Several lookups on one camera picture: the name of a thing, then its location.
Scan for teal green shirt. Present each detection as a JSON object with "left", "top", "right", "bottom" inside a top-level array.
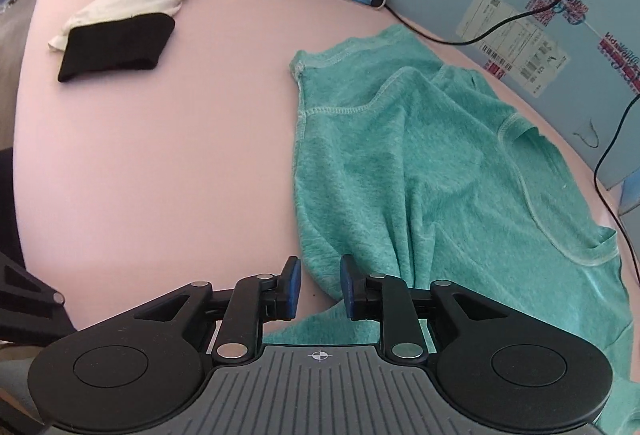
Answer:
[{"left": 261, "top": 24, "right": 640, "bottom": 435}]

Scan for thick black power cable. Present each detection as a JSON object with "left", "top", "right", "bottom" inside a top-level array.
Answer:
[{"left": 594, "top": 95, "right": 640, "bottom": 281}]

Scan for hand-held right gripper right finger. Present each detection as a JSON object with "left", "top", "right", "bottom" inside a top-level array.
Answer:
[{"left": 340, "top": 254, "right": 506, "bottom": 363}]

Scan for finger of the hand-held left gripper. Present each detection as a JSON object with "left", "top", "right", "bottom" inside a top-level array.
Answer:
[{"left": 0, "top": 252, "right": 78, "bottom": 344}]

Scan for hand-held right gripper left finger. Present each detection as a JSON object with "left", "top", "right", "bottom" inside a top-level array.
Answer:
[{"left": 134, "top": 256, "right": 302, "bottom": 366}]

